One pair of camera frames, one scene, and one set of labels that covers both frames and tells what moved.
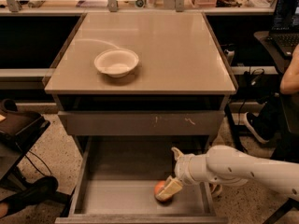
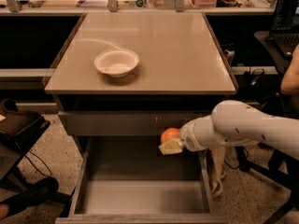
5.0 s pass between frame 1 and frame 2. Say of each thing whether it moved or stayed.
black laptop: stayed
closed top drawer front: stayed
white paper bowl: stayed
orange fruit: moved
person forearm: stayed
